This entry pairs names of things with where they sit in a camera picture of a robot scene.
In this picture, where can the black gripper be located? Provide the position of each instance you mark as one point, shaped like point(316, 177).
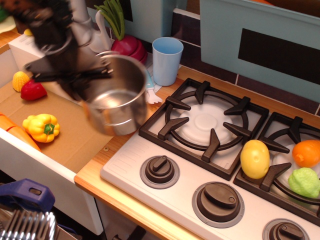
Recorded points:
point(65, 61)

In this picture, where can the stainless steel pot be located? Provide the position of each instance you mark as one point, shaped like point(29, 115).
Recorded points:
point(119, 105)

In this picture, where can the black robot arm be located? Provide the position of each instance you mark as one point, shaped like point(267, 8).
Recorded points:
point(57, 11)

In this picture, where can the left stove knob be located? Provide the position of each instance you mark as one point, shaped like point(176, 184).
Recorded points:
point(159, 172)

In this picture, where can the stove knob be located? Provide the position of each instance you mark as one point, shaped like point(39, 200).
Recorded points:
point(218, 205)
point(159, 172)
point(284, 229)

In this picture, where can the silver stove panel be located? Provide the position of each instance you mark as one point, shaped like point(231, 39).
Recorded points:
point(175, 202)

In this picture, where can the middle stove knob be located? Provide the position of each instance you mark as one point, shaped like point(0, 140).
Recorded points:
point(218, 205)

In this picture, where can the right stove knob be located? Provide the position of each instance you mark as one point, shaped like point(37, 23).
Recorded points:
point(284, 229)

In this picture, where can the red toy pepper piece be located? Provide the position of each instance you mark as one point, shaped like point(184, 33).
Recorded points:
point(32, 91)

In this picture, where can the grey toy faucet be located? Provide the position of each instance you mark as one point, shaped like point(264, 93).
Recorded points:
point(87, 32)

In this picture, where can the white toy sink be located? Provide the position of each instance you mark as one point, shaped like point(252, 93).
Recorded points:
point(55, 164)

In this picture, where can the yellow toy bell pepper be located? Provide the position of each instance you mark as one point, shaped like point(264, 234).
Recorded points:
point(43, 128)

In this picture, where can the yellow toy corn piece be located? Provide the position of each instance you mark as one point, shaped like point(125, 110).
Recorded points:
point(19, 79)

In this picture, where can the yellow toy corn cob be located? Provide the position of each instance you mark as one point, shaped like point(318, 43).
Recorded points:
point(28, 32)

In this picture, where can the orange toy carrot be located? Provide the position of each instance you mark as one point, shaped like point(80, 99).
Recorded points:
point(9, 126)

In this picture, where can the red toy radish with greens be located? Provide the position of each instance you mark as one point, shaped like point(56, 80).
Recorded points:
point(124, 44)

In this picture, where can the light blue plastic cup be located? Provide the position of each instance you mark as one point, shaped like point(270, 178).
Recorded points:
point(166, 57)

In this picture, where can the left black burner grate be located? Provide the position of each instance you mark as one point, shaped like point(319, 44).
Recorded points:
point(205, 126)

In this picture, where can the black burner grate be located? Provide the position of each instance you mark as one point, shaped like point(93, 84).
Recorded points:
point(278, 133)
point(205, 126)

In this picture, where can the silver finned heatsink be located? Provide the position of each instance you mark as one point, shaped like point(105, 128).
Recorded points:
point(30, 225)

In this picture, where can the yellow toy potato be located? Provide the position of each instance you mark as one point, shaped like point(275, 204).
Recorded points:
point(255, 159)

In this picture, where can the right black burner grate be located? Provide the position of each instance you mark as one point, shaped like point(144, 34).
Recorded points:
point(278, 133)

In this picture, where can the teal cabinet with dark window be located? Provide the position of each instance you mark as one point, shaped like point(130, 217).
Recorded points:
point(272, 45)

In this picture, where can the orange toy fruit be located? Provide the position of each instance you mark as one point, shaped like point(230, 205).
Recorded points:
point(307, 153)

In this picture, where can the green toy lettuce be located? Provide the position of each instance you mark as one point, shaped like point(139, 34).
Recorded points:
point(305, 182)

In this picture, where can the blue handled toy fork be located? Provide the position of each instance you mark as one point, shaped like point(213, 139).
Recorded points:
point(152, 97)

